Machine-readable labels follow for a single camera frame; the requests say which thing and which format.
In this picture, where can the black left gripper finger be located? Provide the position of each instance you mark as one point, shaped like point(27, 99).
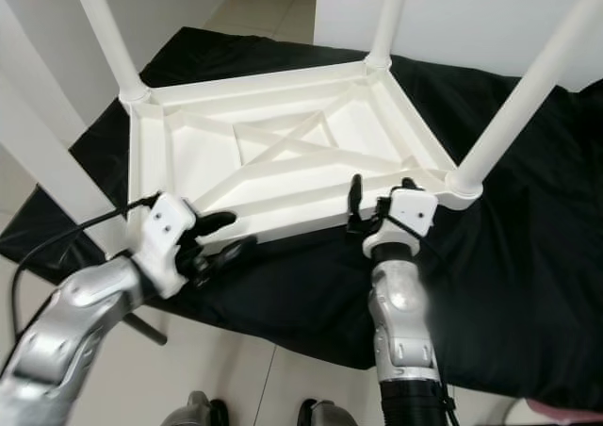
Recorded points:
point(215, 222)
point(231, 250)

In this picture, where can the white plastic table top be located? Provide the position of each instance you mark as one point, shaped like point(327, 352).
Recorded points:
point(292, 172)

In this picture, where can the white plastic table leg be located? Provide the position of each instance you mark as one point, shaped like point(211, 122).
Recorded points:
point(108, 40)
point(388, 21)
point(523, 106)
point(57, 162)

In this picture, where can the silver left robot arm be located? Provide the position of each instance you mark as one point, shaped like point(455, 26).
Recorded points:
point(66, 341)

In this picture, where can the grey robot left foot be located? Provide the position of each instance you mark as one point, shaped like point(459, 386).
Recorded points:
point(193, 412)

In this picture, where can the grey robot foot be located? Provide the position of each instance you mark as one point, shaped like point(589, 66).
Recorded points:
point(193, 412)
point(328, 415)

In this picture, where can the grey robot right foot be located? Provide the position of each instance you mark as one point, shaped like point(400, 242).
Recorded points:
point(328, 415)

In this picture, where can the red chair seat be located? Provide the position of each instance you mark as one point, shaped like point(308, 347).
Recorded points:
point(565, 409)

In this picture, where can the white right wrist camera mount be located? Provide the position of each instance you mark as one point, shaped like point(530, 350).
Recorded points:
point(407, 211)

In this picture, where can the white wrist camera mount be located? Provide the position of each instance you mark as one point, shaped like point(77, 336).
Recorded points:
point(168, 236)
point(407, 211)

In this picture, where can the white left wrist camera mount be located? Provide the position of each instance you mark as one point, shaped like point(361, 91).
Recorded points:
point(168, 236)

